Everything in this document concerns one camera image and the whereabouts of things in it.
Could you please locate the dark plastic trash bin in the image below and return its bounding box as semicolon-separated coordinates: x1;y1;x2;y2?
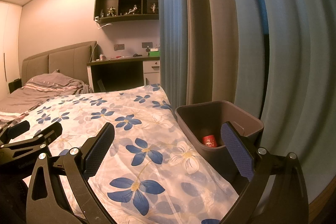
175;101;264;194

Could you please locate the grey upholstered headboard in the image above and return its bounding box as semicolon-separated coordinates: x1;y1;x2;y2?
21;41;97;84

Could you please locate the red can in bin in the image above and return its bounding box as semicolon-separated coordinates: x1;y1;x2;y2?
202;135;218;148

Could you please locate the floral blue white duvet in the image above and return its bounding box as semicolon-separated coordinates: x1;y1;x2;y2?
21;85;238;223

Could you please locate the dark desk with drawers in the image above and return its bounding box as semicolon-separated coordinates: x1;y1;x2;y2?
87;56;160;93

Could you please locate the green box on desk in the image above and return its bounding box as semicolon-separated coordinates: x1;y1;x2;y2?
149;48;160;57

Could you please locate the blue grey curtain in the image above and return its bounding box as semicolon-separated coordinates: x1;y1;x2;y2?
159;0;335;201

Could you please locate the dark wall shelf with figurines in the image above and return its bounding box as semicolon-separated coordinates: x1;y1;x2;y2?
93;0;159;26

